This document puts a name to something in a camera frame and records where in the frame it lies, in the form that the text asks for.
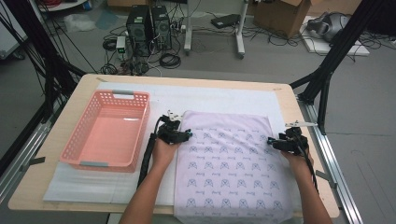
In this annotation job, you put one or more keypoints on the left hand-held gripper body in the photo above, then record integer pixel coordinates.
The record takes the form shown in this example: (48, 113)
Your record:
(169, 137)

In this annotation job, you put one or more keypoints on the white grid mat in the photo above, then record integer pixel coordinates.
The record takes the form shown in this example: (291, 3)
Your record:
(218, 99)

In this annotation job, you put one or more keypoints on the lilac printed cloth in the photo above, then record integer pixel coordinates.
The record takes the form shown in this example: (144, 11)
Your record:
(230, 168)

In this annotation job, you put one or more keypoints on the white power adapter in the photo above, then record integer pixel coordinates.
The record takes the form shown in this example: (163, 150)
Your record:
(120, 43)

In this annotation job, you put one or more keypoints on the white metal stand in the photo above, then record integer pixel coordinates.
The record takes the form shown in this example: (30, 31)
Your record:
(187, 37)

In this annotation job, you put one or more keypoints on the wooden table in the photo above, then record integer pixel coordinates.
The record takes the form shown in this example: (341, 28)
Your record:
(62, 130)

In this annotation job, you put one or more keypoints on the teal floor sheet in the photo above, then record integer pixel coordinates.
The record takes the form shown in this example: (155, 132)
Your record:
(106, 19)

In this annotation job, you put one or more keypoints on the clear plastic bag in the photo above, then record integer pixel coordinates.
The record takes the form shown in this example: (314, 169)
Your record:
(79, 22)

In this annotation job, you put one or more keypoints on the white foam board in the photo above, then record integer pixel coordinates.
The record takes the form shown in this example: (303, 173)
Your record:
(314, 46)

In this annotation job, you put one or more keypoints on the person's left hand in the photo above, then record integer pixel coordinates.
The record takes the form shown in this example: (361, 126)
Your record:
(163, 154)

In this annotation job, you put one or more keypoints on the pink plastic basket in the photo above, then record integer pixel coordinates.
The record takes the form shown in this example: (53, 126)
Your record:
(109, 137)

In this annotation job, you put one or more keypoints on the aluminium rail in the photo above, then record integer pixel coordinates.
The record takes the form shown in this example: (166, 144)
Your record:
(350, 211)
(35, 140)

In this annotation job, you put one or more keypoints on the black flat device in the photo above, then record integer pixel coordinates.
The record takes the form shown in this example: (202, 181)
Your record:
(224, 20)

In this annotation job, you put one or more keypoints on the grey rounded device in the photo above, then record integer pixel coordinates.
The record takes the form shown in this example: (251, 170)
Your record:
(330, 26)

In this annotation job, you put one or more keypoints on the person's right hand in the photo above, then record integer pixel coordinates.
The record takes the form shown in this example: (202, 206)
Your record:
(299, 163)

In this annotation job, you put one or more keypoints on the black computer tower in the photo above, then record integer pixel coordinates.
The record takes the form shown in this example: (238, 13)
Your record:
(138, 31)
(162, 29)

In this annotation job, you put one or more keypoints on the black frame strut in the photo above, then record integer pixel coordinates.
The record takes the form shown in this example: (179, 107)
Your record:
(40, 40)
(344, 40)

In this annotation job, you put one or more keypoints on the flat brown cardboard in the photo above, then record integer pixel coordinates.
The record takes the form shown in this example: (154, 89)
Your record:
(336, 6)

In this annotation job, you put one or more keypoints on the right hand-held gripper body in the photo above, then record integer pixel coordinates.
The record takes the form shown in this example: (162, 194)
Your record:
(295, 144)

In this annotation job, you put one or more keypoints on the grey rail bracket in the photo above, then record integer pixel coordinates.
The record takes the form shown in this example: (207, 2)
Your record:
(34, 162)
(325, 177)

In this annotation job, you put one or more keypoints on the white round table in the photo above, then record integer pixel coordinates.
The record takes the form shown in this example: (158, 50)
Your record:
(62, 5)

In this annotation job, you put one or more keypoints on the grey cabinet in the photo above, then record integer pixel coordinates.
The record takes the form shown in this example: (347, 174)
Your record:
(7, 40)

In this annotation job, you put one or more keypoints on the open cardboard box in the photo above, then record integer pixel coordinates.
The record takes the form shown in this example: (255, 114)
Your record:
(280, 15)

